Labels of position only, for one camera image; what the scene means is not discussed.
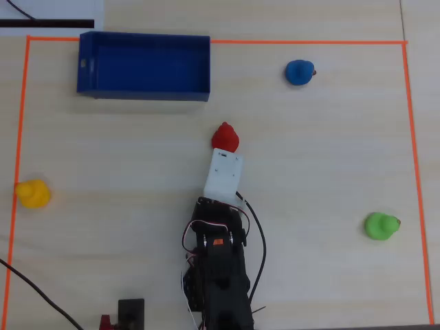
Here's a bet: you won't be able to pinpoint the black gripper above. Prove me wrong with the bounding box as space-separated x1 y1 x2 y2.
190 197 249 249

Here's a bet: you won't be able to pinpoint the yellow rubber duck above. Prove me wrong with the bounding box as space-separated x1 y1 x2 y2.
14 179 52 210

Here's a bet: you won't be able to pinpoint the red rubber duck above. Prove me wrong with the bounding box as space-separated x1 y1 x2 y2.
210 121 241 153

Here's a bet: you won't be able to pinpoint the blue plastic box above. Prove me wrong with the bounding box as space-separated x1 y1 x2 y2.
76 30 211 102

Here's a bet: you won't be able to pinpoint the green rubber duck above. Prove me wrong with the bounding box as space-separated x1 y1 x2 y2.
364 212 402 241

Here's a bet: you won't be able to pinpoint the blue rubber duck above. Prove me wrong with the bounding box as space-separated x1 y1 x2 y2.
284 59 317 87

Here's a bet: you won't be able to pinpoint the red clamp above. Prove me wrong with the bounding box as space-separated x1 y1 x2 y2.
99 313 120 330

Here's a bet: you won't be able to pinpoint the orange tape strip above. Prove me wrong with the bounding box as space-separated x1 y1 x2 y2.
26 35 409 45
0 35 32 330
401 41 435 325

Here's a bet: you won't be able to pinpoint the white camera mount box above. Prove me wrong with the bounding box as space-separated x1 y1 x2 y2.
202 147 246 211

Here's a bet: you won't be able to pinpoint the white red servo wires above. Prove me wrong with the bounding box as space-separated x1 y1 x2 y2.
181 202 252 265

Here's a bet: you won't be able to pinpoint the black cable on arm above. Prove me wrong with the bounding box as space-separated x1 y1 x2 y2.
235 190 268 307

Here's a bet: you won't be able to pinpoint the black cable on table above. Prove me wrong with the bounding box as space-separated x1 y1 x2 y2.
0 258 85 330

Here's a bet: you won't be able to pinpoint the thin black cable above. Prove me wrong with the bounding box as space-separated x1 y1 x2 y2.
5 0 37 21

